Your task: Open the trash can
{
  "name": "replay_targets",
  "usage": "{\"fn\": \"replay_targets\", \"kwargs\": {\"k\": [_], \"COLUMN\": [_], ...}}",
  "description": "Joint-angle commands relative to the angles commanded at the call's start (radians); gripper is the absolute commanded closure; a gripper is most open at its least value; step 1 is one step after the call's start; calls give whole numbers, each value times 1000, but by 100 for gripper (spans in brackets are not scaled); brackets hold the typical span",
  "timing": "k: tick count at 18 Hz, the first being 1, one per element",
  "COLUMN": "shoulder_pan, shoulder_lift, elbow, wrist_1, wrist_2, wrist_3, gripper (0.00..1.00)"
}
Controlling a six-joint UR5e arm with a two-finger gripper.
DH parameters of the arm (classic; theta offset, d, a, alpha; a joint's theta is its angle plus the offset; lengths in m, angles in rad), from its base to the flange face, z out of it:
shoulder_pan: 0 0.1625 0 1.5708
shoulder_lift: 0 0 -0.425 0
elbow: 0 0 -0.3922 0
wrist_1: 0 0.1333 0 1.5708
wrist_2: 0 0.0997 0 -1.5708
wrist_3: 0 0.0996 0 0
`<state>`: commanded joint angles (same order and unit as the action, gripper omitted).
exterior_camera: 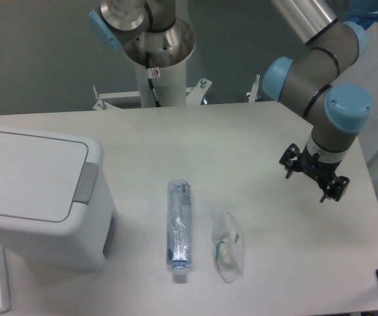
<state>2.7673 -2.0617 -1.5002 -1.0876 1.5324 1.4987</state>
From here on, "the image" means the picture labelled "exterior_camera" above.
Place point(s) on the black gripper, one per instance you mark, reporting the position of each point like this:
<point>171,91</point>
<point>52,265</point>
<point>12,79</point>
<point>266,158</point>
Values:
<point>316,166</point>

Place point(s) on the white push-lid trash can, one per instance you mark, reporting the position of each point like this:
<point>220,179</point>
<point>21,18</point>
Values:
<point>55,204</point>

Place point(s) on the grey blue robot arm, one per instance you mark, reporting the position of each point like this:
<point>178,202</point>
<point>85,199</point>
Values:
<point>337,112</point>

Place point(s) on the metal clamp bolt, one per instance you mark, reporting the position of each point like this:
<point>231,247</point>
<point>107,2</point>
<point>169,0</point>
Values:
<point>253,95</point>

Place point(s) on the crumpled clear plastic wrapper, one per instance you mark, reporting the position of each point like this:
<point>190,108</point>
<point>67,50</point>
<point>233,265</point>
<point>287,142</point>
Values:
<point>228,246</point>

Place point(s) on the crushed clear plastic bottle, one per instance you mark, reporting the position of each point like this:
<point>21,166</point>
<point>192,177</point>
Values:
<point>179,229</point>

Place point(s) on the blue plastic bag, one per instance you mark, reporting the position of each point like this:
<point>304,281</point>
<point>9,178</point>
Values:
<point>362,11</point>

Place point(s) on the white right mounting bracket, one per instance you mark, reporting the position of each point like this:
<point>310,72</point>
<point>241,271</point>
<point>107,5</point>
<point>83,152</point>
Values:
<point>197,95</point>

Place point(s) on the white mounting bracket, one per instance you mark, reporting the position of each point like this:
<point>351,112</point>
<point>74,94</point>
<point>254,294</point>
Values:
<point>116,100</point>
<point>197,95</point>

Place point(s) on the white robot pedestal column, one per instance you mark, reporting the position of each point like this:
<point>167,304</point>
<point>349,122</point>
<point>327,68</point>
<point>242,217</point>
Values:
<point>160,64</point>

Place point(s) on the white left mounting bracket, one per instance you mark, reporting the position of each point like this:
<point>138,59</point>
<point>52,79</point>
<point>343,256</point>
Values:
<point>116,100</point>

